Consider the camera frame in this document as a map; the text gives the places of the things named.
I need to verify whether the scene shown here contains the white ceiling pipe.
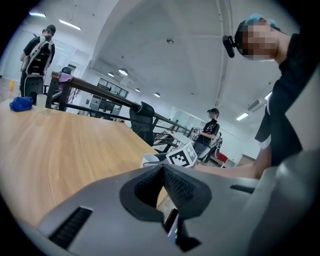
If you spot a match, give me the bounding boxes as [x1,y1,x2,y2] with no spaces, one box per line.
[214,0,233,107]

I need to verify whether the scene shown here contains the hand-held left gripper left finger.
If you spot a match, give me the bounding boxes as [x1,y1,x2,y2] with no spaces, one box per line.
[119,164,165,222]

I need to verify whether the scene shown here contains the white table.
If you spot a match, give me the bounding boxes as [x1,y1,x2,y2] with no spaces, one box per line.
[169,130,196,149]

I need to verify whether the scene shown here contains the white paper cup trash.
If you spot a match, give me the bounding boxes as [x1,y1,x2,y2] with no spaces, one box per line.
[140,153,161,169]

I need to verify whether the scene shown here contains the ceiling air conditioner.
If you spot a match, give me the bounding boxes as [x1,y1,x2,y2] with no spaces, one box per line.
[246,98,268,113]

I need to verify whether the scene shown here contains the blue cloth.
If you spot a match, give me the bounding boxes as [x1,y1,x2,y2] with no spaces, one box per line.
[9,96,34,113]

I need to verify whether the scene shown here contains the person's black shirt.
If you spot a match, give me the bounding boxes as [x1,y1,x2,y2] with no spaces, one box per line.
[254,32,320,167]

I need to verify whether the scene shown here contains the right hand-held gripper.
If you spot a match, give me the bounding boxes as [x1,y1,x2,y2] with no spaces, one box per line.
[154,142,199,169]

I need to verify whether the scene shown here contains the black head-mounted camera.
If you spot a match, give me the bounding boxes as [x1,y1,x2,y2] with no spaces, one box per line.
[221,34,237,59]

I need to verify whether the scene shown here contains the person's right forearm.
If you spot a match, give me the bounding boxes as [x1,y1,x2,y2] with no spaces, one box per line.
[194,146,273,180]

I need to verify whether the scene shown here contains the pink cloth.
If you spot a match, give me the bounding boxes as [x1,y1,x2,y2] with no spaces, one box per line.
[58,72,75,83]

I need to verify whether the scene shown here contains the grey office chair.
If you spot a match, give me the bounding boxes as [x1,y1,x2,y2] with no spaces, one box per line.
[24,73,46,104]

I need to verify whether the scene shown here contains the translucent plastic cup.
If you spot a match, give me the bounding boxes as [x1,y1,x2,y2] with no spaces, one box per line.
[35,93,49,112]

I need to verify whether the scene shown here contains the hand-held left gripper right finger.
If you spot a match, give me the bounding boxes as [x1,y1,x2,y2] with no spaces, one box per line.
[163,165,213,220]

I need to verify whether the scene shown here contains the person's head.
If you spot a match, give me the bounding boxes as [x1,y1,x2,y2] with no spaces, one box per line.
[234,18,292,63]

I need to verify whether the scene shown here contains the black mesh office chair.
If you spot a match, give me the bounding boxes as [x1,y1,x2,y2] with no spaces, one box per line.
[128,101,156,148]

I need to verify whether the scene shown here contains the teal cap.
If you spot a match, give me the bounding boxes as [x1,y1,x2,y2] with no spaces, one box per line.
[243,13,277,28]

